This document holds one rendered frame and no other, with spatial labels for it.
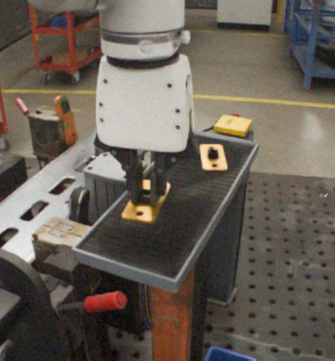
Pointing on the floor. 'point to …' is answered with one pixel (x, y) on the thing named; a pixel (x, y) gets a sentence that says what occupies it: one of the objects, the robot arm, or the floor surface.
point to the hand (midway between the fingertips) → (146, 182)
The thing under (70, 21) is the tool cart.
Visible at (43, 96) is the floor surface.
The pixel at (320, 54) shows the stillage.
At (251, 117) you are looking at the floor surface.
